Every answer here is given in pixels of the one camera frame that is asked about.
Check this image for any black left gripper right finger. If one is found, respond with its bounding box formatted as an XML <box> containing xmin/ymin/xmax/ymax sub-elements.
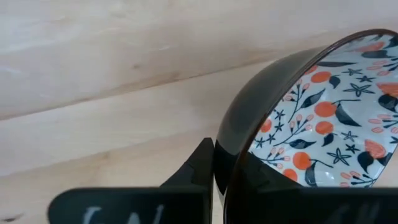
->
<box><xmin>231</xmin><ymin>151</ymin><xmax>398</xmax><ymax>224</ymax></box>

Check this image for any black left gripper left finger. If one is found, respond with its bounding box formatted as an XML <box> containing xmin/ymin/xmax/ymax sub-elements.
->
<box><xmin>47</xmin><ymin>138</ymin><xmax>216</xmax><ymax>224</ymax></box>

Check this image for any floral patterned ceramic bowl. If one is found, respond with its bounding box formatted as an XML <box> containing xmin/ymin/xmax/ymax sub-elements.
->
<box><xmin>213</xmin><ymin>28</ymin><xmax>398</xmax><ymax>224</ymax></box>

